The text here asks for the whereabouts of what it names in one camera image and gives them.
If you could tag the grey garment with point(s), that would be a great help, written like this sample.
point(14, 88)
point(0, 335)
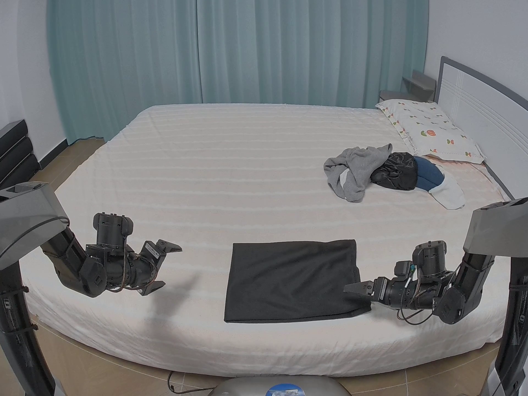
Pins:
point(359, 171)

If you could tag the grey bedside table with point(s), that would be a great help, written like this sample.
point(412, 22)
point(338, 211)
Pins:
point(418, 84)

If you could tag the blue-green curtain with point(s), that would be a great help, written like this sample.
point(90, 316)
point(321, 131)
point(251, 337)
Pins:
point(313, 39)
point(123, 56)

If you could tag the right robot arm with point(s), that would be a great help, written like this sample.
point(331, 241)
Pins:
point(495, 229)

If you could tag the bed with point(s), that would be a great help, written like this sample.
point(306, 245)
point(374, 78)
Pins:
point(247, 159)

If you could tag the black chest of drawers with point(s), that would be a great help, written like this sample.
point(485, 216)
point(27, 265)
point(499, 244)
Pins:
point(14, 155)

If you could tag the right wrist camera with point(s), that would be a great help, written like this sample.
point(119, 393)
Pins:
point(403, 269)

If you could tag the blue and white garment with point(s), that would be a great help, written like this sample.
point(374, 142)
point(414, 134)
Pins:
point(431, 178)

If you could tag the shiny black garment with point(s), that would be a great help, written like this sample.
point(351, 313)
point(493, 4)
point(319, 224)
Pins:
point(398, 173)

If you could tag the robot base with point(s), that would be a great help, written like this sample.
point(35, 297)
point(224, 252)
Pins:
point(247, 388)

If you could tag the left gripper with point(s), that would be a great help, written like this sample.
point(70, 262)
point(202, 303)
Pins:
point(142, 270)

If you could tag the white printed pillow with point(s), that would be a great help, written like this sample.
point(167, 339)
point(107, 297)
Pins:
point(433, 132)

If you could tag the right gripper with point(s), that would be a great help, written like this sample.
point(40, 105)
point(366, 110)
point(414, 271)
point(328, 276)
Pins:
point(392, 293)

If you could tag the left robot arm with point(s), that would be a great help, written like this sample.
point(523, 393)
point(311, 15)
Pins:
point(24, 217)

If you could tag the black T-shirt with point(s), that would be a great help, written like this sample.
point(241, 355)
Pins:
point(288, 281)

